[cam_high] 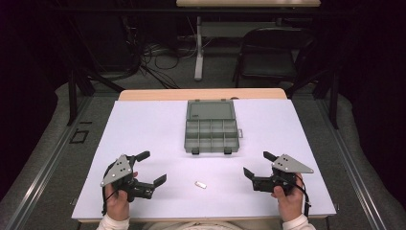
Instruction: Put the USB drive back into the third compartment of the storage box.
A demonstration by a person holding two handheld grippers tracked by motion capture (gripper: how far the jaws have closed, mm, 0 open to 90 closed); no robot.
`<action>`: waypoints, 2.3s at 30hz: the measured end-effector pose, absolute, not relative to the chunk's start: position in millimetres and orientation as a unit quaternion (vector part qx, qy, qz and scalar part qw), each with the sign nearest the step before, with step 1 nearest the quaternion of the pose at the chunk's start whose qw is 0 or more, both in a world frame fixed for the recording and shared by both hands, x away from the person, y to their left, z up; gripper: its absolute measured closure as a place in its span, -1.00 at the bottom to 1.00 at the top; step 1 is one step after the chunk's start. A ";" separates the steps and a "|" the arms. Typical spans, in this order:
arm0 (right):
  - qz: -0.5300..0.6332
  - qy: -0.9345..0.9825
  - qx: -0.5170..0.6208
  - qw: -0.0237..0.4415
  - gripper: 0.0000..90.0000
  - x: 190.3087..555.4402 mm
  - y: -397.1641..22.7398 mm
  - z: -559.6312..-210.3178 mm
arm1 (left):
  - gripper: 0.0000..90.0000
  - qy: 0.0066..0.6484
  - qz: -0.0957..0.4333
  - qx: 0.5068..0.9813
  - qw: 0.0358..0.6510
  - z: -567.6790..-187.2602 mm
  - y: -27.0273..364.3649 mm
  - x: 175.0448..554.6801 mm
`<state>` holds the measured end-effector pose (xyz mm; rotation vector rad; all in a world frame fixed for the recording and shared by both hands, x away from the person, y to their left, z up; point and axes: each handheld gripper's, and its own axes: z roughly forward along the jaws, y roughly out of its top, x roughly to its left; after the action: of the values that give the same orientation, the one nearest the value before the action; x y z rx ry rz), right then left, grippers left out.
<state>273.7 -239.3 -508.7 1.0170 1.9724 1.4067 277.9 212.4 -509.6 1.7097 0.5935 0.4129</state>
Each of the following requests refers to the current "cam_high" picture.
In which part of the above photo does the grey plastic organizer box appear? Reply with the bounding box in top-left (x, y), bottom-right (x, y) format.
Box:
top-left (184, 99), bottom-right (244, 156)

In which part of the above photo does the tangle of floor cables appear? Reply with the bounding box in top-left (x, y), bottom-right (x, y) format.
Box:
top-left (123, 15), bottom-right (205, 90)

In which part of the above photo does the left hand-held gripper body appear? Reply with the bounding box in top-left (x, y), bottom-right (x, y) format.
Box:
top-left (100, 153), bottom-right (156, 203)

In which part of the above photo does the hand-held gripper cable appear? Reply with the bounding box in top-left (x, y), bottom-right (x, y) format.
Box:
top-left (295, 172), bottom-right (312, 219)
top-left (101, 162), bottom-right (117, 217)

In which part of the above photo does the left hand-held gripper cable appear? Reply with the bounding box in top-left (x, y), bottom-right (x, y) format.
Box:
top-left (101, 162), bottom-right (117, 217)

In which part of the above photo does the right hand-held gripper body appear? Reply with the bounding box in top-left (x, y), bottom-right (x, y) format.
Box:
top-left (251, 153), bottom-right (315, 196)

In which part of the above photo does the white-legged desk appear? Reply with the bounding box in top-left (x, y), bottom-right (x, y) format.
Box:
top-left (175, 0), bottom-right (322, 81)

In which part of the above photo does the black metal stand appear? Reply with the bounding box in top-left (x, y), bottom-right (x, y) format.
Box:
top-left (56, 0), bottom-right (126, 127)
top-left (285, 68), bottom-right (341, 130)

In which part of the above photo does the person's right hand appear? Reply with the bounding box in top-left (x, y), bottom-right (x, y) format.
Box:
top-left (270, 172), bottom-right (305, 222)

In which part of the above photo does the black folding chair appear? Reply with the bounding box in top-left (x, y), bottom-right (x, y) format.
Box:
top-left (232, 26), bottom-right (318, 89)

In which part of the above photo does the person's torso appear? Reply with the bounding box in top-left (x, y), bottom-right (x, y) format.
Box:
top-left (142, 219), bottom-right (245, 230)

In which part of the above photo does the right hand-held gripper cable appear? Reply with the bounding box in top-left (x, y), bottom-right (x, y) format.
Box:
top-left (295, 172), bottom-right (312, 219)

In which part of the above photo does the person's left hand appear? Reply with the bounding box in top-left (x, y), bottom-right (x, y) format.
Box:
top-left (104, 172), bottom-right (139, 222)

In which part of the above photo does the white table sheet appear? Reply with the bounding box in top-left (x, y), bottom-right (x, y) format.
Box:
top-left (71, 98), bottom-right (337, 220)

